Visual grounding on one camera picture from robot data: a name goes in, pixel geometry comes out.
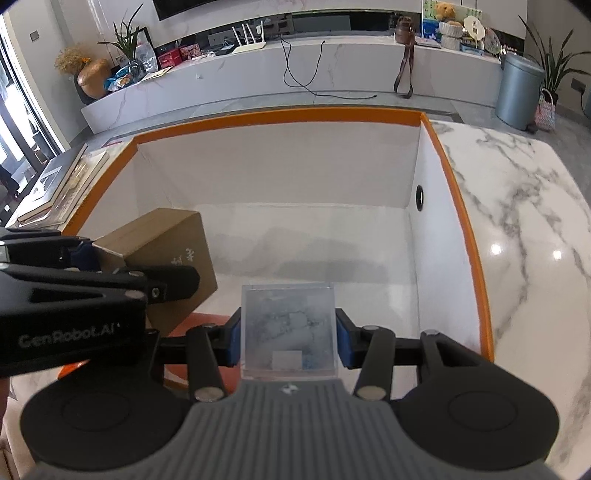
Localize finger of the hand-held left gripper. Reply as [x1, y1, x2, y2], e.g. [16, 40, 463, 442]
[0, 265, 200, 319]
[0, 226, 100, 273]

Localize glass plate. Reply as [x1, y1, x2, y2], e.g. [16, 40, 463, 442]
[480, 28, 502, 55]

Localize white marble TV console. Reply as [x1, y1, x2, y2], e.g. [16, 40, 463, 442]
[81, 32, 504, 134]

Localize black cable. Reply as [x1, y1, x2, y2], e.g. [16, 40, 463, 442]
[279, 34, 377, 100]

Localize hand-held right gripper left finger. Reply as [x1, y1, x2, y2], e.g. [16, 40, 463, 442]
[148, 308, 244, 402]

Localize pink woven basket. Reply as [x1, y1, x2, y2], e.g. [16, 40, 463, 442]
[534, 89, 558, 132]

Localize grey trash can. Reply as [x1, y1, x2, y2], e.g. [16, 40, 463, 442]
[496, 53, 546, 130]

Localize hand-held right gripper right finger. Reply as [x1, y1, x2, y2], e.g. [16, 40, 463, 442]
[335, 308, 490, 401]

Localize black television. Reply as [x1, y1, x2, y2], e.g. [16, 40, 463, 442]
[152, 0, 319, 21]

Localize blue snack packets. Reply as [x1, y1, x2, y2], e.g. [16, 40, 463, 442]
[107, 65, 134, 90]

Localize aloe plant in glass vase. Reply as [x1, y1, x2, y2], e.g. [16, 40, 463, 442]
[98, 4, 148, 77]

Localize clear acrylic box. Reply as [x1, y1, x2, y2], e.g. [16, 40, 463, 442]
[241, 284, 338, 379]

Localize white storage box orange rim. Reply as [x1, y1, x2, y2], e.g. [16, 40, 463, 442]
[55, 107, 495, 393]

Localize black picture frame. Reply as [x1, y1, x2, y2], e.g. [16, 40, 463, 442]
[124, 27, 155, 70]

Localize brown camera bag with strap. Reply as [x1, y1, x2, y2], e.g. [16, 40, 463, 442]
[394, 16, 416, 99]

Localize bronze vase with dried flowers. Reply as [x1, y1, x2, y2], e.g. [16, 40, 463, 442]
[55, 46, 114, 100]

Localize long-leaf potted plant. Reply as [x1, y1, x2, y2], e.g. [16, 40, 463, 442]
[519, 14, 591, 102]

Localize beige envelope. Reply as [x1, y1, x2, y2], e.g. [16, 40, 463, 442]
[139, 67, 174, 84]

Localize glass balcony door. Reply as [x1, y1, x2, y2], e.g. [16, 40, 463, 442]
[0, 11, 65, 217]

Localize white ribbed jar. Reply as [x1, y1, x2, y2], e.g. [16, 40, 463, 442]
[438, 21, 464, 49]

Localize white router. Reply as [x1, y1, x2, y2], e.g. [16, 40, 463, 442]
[231, 23, 269, 54]

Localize brown cardboard box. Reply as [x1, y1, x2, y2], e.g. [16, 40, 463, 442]
[92, 208, 219, 340]

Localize colourful picture board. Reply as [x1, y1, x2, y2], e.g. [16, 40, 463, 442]
[421, 0, 481, 43]

